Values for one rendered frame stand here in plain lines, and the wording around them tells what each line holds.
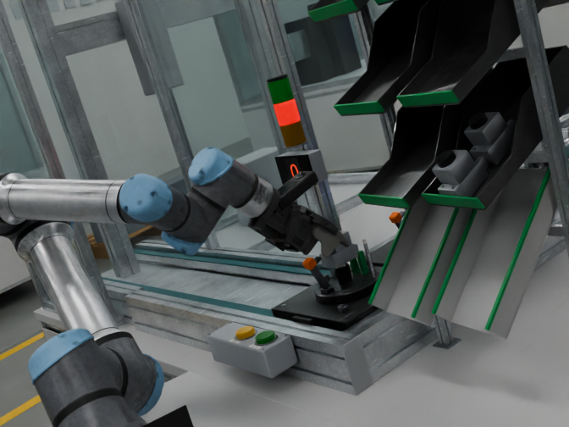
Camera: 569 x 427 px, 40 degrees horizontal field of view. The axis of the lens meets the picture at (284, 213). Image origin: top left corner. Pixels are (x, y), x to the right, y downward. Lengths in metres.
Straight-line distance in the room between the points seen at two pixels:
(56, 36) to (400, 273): 1.41
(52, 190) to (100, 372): 0.34
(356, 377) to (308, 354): 0.12
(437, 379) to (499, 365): 0.11
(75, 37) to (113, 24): 0.13
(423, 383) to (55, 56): 1.52
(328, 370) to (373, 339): 0.10
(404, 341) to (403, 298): 0.14
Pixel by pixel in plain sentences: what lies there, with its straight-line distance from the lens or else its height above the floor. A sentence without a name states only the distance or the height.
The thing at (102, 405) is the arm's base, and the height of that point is 1.05.
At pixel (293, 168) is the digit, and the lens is 1.77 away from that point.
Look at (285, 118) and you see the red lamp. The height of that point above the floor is 1.33.
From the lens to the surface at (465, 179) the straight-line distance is 1.20.
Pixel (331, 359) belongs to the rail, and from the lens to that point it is 1.46.
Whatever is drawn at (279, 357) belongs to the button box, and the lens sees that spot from 1.52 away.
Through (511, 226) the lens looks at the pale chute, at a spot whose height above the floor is 1.11.
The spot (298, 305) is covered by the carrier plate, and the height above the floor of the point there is 0.97.
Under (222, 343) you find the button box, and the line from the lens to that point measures 1.61.
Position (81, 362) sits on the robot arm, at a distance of 1.31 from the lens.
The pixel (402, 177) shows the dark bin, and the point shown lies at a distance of 1.37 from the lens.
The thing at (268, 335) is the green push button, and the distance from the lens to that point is 1.52.
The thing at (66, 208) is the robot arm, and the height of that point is 1.33.
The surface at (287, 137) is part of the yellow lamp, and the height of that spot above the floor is 1.28.
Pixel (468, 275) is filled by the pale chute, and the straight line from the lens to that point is 1.33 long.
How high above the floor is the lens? 1.52
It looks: 13 degrees down
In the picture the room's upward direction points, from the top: 17 degrees counter-clockwise
